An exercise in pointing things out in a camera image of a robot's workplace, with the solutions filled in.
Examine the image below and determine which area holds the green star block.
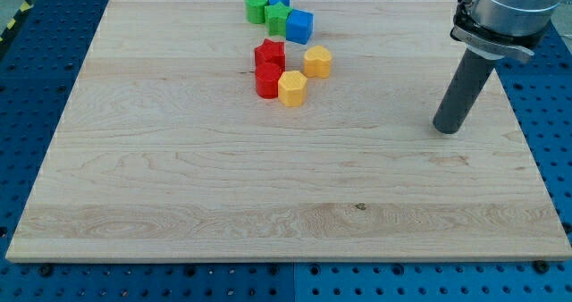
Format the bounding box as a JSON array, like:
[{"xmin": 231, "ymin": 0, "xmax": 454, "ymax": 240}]
[{"xmin": 265, "ymin": 2, "xmax": 292, "ymax": 37}]

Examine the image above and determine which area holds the green cylinder block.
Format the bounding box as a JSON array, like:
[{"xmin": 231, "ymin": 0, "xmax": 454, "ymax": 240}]
[{"xmin": 244, "ymin": 0, "xmax": 268, "ymax": 24}]

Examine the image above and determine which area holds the yellow black hazard tape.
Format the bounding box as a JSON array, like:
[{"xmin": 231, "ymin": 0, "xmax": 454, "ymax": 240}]
[{"xmin": 1, "ymin": 0, "xmax": 34, "ymax": 46}]

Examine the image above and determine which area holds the blue cube block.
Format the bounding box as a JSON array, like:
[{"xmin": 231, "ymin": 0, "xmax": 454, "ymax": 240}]
[{"xmin": 285, "ymin": 9, "xmax": 314, "ymax": 45}]

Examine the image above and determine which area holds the wooden board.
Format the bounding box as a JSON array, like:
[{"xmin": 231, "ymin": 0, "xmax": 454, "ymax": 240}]
[{"xmin": 6, "ymin": 0, "xmax": 571, "ymax": 263}]

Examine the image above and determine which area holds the red cylinder block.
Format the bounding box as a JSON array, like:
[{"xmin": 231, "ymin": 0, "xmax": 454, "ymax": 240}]
[{"xmin": 255, "ymin": 63, "xmax": 282, "ymax": 99}]

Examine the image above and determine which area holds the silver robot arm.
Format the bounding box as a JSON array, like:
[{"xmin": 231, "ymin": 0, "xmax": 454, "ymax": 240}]
[{"xmin": 450, "ymin": 0, "xmax": 561, "ymax": 63}]

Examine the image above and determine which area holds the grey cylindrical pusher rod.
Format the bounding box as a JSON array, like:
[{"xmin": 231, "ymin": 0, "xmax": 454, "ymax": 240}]
[{"xmin": 433, "ymin": 49, "xmax": 496, "ymax": 134}]

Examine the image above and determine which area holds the yellow heart block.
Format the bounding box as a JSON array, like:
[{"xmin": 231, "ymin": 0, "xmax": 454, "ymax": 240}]
[{"xmin": 303, "ymin": 46, "xmax": 332, "ymax": 79}]

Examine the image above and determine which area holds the red star block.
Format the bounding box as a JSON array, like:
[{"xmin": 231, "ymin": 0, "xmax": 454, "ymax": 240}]
[{"xmin": 254, "ymin": 38, "xmax": 286, "ymax": 71}]

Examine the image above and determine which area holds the yellow hexagon block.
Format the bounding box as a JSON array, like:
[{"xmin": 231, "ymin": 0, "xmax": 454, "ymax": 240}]
[{"xmin": 278, "ymin": 71, "xmax": 307, "ymax": 107}]

